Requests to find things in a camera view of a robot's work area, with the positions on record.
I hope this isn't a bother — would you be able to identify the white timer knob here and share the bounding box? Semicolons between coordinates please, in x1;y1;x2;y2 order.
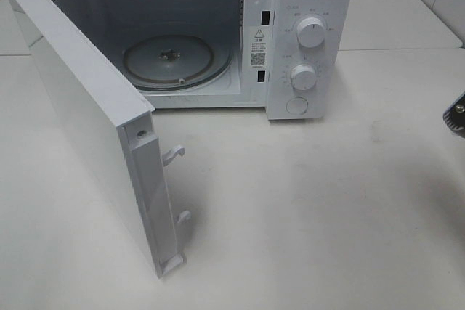
290;64;318;91

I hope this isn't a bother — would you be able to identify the white microwave door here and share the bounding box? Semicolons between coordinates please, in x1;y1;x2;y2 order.
9;0;190;277

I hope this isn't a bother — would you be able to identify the glass microwave turntable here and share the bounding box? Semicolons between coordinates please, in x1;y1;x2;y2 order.
123;34;233;91

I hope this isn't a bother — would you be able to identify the white warning label sticker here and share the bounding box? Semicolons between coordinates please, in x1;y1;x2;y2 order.
246;26;270;68

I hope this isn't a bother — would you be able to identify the white microwave oven body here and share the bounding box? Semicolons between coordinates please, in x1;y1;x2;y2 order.
52;0;349;120

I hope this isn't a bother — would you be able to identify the white upper power knob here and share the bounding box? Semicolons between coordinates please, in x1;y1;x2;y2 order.
295;14;327;49

